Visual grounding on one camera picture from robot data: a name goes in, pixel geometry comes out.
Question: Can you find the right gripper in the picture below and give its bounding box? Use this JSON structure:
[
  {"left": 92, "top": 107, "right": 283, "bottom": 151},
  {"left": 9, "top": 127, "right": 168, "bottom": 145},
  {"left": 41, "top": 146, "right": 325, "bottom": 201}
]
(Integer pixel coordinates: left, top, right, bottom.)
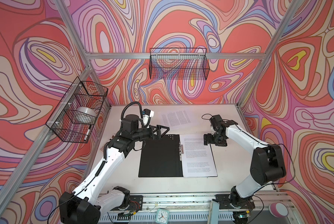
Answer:
[{"left": 203, "top": 131, "right": 228, "bottom": 146}]

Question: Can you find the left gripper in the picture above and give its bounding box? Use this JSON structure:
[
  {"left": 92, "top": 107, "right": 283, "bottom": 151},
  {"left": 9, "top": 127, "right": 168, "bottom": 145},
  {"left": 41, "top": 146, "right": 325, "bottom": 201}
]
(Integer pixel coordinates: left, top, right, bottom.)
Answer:
[{"left": 131, "top": 125, "right": 169, "bottom": 143}]

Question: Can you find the red folder with black interior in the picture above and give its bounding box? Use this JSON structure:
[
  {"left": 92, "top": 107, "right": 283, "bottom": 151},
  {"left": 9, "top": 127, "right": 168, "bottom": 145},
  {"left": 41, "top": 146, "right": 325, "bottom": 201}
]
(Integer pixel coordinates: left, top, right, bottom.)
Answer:
[{"left": 138, "top": 133, "right": 218, "bottom": 178}]

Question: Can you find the printed paper sheet back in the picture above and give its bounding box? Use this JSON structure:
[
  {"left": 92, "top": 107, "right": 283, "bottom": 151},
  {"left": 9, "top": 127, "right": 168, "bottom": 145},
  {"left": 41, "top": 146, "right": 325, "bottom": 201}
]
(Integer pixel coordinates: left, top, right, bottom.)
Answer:
[{"left": 180, "top": 134, "right": 218, "bottom": 177}]

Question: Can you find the printed paper sheet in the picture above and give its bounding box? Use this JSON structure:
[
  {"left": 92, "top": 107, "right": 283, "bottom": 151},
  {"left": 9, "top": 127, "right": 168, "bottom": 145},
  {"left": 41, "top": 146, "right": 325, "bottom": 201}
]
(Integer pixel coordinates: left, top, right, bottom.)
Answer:
[
  {"left": 160, "top": 110, "right": 193, "bottom": 128},
  {"left": 180, "top": 134, "right": 218, "bottom": 177}
]

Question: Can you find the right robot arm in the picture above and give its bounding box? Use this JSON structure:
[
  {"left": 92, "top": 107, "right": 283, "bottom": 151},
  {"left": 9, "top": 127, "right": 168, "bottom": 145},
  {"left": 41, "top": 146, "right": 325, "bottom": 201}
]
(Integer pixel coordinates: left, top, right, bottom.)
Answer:
[{"left": 203, "top": 121, "right": 287, "bottom": 200}]

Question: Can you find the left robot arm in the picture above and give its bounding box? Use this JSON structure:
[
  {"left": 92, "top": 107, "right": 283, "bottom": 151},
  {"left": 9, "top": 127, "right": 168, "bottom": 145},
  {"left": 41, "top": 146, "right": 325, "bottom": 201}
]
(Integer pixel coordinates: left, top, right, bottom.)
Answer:
[{"left": 58, "top": 125, "right": 169, "bottom": 224}]

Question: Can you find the white calculator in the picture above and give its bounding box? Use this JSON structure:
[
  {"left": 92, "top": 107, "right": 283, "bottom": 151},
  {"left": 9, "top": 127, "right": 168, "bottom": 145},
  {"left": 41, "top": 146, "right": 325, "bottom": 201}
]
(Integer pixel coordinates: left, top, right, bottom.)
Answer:
[{"left": 101, "top": 135, "right": 115, "bottom": 153}]

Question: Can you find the black marker pen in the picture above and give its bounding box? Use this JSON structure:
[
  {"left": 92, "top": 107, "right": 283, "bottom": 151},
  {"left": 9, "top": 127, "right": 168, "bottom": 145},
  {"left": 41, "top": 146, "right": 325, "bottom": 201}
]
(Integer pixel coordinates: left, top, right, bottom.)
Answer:
[{"left": 83, "top": 125, "right": 92, "bottom": 142}]

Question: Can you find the silver tape roll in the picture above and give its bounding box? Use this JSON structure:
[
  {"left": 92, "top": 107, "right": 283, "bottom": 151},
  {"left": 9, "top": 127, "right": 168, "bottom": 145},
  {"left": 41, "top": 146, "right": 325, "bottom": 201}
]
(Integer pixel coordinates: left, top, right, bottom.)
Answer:
[{"left": 75, "top": 106, "right": 97, "bottom": 123}]

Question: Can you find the small teal clock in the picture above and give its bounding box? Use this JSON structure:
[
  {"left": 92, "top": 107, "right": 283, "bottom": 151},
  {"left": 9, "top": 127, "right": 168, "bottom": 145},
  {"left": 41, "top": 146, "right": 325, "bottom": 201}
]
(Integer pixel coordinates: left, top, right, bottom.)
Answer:
[{"left": 155, "top": 209, "right": 169, "bottom": 224}]

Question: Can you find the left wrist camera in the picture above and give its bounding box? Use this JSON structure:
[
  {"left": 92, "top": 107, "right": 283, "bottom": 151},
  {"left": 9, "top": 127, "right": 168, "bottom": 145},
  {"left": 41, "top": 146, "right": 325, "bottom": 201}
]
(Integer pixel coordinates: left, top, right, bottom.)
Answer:
[{"left": 121, "top": 108, "right": 154, "bottom": 133}]

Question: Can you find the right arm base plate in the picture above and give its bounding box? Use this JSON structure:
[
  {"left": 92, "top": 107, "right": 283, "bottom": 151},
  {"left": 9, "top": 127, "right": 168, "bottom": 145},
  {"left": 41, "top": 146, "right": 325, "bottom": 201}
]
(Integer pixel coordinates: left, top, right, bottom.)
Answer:
[{"left": 213, "top": 194, "right": 255, "bottom": 210}]

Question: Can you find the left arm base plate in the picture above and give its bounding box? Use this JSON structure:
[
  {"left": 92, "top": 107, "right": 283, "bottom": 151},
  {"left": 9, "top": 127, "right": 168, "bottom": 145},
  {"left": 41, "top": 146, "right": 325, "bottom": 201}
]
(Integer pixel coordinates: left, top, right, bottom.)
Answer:
[{"left": 108, "top": 186, "right": 144, "bottom": 212}]

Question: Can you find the black wire basket back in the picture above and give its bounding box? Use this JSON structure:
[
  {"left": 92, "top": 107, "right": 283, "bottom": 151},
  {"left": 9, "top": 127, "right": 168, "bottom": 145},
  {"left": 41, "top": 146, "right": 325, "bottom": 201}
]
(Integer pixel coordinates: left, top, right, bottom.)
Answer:
[{"left": 149, "top": 47, "right": 210, "bottom": 80}]

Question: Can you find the black wire basket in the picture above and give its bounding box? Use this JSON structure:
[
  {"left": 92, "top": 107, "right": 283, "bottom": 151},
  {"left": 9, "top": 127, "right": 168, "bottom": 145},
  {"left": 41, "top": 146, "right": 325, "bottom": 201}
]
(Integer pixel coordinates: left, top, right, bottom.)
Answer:
[
  {"left": 149, "top": 47, "right": 210, "bottom": 80},
  {"left": 46, "top": 77, "right": 108, "bottom": 143}
]

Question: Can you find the black wire basket left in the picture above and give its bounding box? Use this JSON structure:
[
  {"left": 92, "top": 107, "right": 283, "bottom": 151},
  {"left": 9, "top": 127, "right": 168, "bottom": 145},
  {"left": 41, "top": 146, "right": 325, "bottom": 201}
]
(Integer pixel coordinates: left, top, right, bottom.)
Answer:
[{"left": 46, "top": 77, "right": 108, "bottom": 143}]

